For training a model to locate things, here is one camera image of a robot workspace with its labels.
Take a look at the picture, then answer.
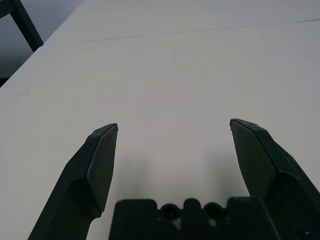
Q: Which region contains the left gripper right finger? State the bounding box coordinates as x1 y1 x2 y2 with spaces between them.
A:
229 118 320 240

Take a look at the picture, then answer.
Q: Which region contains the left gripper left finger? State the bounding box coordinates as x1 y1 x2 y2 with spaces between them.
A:
27 123 119 240

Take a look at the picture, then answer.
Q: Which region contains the dark metal frame leg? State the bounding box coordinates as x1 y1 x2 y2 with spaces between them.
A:
0 0 45 53

